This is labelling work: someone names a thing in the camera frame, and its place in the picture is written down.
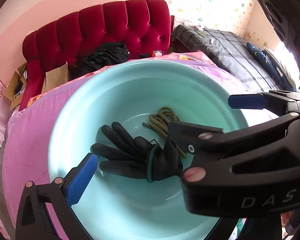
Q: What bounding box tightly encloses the navy star print pillow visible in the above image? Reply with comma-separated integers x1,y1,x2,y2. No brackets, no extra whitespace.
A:
246,42,297,92

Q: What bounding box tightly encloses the purple quilted blanket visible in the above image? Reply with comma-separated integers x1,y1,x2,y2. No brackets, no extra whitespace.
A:
0,51,280,240

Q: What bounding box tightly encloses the olive green rope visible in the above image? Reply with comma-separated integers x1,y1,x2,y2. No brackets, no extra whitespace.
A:
142,107,188,159

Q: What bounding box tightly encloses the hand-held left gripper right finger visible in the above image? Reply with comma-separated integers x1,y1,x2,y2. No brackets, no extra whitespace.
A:
245,216,290,240

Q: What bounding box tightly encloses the black gloves bundle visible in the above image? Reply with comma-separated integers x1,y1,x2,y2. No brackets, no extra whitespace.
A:
91,121,184,183

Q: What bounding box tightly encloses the red tufted sofa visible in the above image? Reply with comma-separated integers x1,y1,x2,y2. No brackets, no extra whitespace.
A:
19,0,172,112

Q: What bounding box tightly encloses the teal plastic basin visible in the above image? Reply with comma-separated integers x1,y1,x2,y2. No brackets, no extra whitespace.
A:
48,59,249,240

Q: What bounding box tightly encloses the cardboard box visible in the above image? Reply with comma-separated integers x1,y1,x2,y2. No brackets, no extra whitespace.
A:
4,64,28,110

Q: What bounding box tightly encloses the brown paper bag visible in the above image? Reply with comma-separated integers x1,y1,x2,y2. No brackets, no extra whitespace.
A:
41,62,70,93

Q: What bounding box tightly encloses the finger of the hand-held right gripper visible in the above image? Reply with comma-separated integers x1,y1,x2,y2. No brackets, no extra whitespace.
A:
168,114,300,218
227,90,300,118

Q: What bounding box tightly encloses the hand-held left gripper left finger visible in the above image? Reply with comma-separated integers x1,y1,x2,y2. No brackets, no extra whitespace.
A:
15,152,98,240

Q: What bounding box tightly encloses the dark green elastic band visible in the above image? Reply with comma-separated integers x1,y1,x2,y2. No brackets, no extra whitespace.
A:
146,144,163,183

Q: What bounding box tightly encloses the black jacket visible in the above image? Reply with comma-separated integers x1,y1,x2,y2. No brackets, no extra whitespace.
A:
69,42,130,80

